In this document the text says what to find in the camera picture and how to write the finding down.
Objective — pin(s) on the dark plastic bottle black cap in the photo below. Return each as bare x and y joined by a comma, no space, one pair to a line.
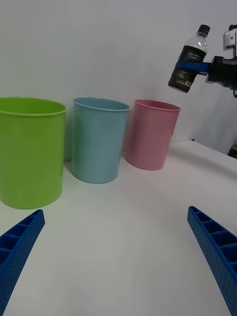
191,53

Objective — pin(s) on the green plastic bin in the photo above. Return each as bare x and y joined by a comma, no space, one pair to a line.
29,153

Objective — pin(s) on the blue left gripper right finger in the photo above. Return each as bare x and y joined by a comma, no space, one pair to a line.
217,256

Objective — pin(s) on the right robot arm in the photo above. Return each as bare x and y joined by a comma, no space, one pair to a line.
229,39

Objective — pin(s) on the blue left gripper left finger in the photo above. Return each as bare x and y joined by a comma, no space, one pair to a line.
17,251

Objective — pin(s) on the pale blue plastic bin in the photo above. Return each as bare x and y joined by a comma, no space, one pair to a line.
98,143

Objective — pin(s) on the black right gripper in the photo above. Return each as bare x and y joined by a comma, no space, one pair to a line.
223,72

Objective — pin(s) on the pink plastic bin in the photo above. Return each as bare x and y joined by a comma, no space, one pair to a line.
150,138

